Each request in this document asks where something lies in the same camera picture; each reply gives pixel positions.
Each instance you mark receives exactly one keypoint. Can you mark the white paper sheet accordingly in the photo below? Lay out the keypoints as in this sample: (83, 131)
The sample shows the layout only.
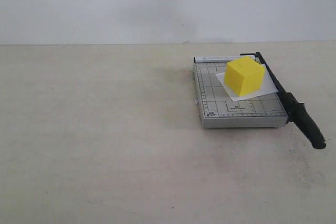
(267, 87)

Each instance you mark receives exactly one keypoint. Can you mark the black cutter blade arm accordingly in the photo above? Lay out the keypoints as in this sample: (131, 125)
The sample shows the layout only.
(295, 110)

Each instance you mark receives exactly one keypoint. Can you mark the grey paper cutter base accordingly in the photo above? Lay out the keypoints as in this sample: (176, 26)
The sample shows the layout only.
(216, 108)

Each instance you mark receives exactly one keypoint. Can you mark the yellow cube block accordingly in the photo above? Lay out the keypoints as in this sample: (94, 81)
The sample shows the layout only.
(244, 75)

